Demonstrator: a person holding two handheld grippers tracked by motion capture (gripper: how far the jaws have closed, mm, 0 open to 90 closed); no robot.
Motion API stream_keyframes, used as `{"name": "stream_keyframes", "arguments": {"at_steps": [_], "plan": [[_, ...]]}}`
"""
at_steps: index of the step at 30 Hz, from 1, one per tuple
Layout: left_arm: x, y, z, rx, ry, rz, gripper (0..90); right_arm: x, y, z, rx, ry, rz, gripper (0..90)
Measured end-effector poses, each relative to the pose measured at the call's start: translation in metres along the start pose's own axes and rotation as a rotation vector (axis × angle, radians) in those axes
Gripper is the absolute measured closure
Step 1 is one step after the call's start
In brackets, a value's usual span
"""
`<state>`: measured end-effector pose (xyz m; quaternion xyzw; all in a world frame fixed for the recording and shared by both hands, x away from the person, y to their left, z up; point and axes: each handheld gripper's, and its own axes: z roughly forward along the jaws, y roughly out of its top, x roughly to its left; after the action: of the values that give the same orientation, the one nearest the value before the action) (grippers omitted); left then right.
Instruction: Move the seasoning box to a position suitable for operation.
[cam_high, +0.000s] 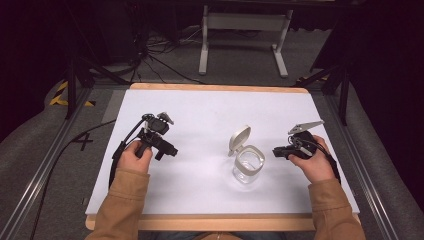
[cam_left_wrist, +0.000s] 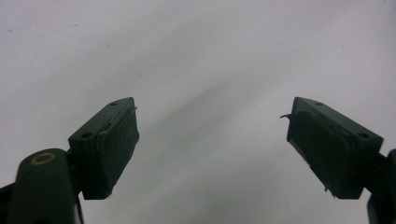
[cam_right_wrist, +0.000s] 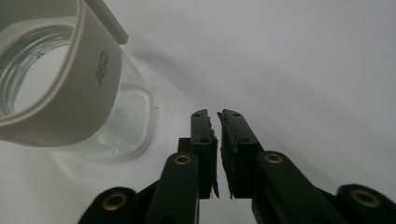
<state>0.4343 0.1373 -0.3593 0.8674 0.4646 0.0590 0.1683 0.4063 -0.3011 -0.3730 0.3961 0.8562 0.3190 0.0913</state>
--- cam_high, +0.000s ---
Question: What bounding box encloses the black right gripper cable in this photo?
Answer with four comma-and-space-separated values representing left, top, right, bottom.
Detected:
289, 135, 342, 185

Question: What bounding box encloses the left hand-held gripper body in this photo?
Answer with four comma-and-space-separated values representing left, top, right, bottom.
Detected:
135, 111, 175, 159

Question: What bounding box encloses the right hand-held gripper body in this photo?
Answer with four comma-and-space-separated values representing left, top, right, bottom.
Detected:
285, 119, 326, 160

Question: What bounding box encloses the person's left hand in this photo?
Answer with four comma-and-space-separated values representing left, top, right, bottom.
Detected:
116, 140, 154, 175

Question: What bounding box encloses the aluminium floor rail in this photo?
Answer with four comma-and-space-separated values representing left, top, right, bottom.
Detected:
0, 87, 94, 240
323, 93, 399, 240

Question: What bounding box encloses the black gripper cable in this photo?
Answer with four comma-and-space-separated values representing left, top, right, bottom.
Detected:
289, 135, 342, 185
107, 114, 150, 189

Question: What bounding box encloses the bundle of black floor cables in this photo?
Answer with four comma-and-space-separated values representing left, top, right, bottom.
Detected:
109, 19, 208, 86

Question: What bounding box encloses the clear glass jar beige lid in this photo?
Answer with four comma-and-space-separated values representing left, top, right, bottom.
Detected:
227, 124, 267, 185

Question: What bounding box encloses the yellow black floor tape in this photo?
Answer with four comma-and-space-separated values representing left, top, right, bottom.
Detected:
49, 80, 97, 108

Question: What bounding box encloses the black floor cable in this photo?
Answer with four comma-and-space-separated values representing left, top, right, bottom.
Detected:
29, 119, 117, 240

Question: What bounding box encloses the person's right hand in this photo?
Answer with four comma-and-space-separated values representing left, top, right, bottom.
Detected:
287, 134, 336, 185

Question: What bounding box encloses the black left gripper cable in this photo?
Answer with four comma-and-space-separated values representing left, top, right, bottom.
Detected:
107, 114, 150, 189

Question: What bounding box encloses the white metal table frame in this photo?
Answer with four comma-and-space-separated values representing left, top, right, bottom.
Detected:
198, 4, 295, 79

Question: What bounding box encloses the black tripod stand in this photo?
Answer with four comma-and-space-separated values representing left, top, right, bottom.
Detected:
63, 0, 131, 120
293, 19, 354, 127

